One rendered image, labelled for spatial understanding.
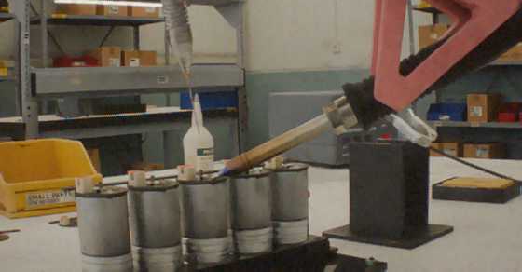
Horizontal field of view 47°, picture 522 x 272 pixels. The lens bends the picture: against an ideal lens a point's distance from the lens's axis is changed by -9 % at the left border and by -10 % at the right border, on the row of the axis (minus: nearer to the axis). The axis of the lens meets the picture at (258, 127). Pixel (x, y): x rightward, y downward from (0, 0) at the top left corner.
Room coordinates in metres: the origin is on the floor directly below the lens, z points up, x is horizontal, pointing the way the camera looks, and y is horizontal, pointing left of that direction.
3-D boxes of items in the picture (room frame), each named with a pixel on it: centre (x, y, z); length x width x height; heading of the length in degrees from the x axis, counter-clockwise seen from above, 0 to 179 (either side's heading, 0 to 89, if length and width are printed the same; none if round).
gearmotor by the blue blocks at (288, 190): (0.35, -0.01, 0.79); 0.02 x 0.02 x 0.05
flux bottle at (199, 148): (0.74, 0.07, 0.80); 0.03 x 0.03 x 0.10
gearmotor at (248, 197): (0.34, 0.01, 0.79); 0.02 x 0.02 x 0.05
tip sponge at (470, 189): (0.56, -0.20, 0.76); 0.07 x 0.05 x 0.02; 49
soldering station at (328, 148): (0.90, -0.10, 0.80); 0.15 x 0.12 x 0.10; 31
